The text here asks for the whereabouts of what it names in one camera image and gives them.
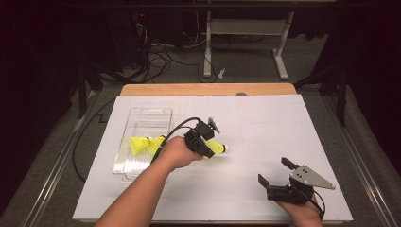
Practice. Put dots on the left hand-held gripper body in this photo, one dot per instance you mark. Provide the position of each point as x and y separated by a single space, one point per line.
197 140

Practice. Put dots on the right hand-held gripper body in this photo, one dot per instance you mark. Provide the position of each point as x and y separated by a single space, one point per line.
307 178

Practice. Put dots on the clear plastic container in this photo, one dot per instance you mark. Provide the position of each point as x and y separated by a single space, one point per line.
148 123

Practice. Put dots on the person's left hand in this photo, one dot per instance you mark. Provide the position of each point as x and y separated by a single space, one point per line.
176 153

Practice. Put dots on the person's right hand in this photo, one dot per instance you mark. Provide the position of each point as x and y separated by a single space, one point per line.
302 216

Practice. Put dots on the white board sheet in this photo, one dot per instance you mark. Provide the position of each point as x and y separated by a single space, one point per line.
268 119

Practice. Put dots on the grey round table grommet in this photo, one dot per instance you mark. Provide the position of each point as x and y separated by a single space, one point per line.
241 93

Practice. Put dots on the small white floor object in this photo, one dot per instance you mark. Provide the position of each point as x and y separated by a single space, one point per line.
222 73

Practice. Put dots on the black metal stand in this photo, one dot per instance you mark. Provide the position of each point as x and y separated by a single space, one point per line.
341 101
82 94

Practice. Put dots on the dark equipment with red light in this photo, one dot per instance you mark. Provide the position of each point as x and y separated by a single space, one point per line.
132 38

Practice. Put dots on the metal floor rail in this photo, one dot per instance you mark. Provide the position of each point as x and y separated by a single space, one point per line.
60 157
362 164

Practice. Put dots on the white metal stand frame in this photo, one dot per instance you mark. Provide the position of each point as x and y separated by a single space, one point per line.
246 26

